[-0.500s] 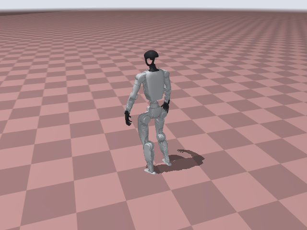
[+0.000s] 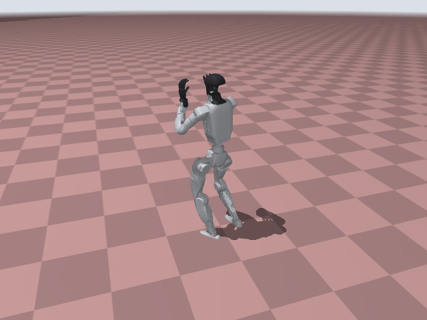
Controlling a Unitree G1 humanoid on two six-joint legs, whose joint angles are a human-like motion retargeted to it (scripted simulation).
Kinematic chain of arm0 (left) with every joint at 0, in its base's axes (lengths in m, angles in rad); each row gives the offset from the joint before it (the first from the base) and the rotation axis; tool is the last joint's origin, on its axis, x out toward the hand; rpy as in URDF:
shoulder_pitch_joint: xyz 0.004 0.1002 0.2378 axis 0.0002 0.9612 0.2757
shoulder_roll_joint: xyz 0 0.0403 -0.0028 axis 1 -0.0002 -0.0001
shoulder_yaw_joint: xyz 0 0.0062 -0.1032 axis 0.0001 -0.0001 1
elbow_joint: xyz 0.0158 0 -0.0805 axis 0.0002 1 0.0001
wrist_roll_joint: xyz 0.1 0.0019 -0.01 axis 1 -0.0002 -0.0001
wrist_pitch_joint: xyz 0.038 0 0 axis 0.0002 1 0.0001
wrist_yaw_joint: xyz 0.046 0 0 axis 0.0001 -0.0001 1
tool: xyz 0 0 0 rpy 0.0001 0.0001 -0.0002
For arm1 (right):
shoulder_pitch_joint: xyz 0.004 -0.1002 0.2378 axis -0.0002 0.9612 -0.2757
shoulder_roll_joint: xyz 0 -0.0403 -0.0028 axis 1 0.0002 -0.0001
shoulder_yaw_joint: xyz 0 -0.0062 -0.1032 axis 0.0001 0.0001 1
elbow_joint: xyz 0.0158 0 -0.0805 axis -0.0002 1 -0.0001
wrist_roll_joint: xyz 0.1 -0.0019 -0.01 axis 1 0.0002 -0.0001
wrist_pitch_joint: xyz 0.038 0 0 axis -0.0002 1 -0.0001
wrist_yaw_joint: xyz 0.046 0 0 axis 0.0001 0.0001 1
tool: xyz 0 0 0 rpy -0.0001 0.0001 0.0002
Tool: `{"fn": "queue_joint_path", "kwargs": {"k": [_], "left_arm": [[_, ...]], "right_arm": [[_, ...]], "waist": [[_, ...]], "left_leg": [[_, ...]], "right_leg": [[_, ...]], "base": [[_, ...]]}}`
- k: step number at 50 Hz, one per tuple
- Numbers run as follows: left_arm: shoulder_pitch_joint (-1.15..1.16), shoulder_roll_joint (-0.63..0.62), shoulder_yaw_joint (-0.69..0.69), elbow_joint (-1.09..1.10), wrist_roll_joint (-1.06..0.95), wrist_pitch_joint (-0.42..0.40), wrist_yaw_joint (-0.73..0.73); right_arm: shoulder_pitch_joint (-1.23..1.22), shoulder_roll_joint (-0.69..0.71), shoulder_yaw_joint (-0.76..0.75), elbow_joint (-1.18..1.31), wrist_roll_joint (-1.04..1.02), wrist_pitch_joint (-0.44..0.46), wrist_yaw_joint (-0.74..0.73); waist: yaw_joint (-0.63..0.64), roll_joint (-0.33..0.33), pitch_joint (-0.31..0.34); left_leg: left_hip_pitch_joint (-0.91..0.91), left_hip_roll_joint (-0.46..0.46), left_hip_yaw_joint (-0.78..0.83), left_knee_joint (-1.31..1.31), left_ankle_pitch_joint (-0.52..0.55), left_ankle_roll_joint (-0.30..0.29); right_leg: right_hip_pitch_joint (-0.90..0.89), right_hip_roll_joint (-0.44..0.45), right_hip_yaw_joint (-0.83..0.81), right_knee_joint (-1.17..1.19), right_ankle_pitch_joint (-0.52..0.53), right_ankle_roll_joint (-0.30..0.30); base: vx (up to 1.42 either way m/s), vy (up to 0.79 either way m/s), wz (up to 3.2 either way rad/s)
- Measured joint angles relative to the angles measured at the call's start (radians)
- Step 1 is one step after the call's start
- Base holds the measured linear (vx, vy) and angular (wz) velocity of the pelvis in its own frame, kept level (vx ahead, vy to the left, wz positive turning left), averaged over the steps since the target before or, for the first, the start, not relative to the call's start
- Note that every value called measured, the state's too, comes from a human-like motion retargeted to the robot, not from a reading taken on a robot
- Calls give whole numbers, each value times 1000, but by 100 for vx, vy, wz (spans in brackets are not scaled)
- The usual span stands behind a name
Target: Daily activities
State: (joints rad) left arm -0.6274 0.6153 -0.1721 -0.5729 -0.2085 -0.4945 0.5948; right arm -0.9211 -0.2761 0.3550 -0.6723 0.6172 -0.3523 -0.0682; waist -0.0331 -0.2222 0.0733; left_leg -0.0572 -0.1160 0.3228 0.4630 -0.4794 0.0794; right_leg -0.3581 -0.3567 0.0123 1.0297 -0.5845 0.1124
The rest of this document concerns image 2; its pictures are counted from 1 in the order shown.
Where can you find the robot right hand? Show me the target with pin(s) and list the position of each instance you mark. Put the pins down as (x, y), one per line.
(211, 88)

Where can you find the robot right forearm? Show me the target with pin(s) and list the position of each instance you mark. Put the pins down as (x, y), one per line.
(209, 97)

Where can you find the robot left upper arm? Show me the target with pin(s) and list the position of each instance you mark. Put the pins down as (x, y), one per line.
(198, 114)

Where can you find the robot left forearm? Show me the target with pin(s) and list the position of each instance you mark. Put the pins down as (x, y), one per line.
(180, 116)

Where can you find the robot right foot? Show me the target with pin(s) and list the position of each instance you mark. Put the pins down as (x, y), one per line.
(237, 222)

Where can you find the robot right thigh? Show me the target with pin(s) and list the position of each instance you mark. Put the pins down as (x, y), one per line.
(219, 172)

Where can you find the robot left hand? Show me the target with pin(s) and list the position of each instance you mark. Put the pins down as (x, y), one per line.
(182, 92)

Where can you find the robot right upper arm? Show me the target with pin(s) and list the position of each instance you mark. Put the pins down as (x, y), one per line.
(234, 104)

